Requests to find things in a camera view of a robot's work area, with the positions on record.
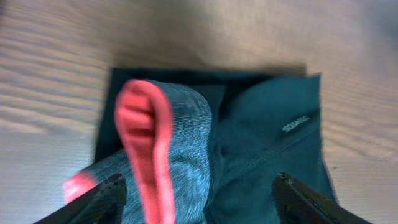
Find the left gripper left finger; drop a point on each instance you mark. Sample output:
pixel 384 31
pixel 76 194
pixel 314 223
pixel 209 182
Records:
pixel 103 204

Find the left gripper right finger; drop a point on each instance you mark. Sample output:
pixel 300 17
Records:
pixel 297 203

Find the black leggings with coral waistband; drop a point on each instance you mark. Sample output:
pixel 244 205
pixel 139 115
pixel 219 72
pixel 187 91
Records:
pixel 206 147

